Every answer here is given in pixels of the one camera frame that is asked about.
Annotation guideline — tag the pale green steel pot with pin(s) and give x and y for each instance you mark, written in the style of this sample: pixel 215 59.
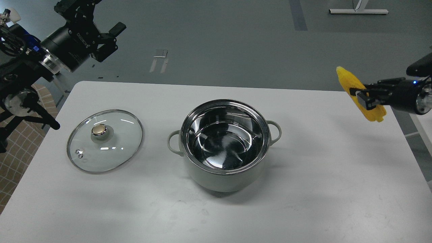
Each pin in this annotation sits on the pale green steel pot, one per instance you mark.
pixel 224 143

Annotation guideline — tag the glass lid with gold knob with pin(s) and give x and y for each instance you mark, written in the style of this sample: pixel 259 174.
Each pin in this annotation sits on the glass lid with gold knob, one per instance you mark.
pixel 105 141

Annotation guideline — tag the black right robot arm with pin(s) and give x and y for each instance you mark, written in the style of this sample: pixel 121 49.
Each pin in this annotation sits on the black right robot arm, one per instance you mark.
pixel 420 70

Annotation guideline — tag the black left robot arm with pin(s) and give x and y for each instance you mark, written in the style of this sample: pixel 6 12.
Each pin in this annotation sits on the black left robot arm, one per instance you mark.
pixel 31 59

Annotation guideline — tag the white desk leg base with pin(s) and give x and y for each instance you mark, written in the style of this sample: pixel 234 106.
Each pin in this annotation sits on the white desk leg base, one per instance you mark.
pixel 359 9

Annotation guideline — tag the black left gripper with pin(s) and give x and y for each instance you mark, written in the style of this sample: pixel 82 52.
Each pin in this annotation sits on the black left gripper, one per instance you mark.
pixel 73 43

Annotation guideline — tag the yellow corn cob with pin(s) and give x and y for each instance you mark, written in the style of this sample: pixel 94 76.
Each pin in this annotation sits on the yellow corn cob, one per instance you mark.
pixel 347 80

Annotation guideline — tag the white floor marker piece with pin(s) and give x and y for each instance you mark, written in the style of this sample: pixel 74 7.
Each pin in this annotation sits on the white floor marker piece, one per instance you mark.
pixel 159 61

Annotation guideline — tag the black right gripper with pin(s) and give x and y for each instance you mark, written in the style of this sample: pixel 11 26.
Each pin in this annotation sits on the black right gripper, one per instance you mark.
pixel 411 96

